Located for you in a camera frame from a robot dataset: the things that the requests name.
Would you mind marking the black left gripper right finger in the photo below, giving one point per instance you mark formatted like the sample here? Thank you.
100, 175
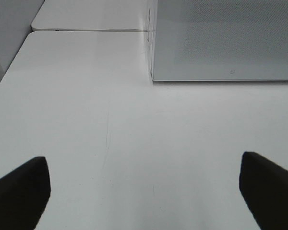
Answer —
264, 187

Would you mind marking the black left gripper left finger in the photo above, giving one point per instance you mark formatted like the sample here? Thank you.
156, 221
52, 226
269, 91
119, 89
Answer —
24, 194

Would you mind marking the white microwave door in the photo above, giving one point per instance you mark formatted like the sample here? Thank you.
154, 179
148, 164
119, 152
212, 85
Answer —
226, 39

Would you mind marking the white microwave oven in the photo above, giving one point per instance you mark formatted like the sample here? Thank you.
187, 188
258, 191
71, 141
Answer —
225, 38

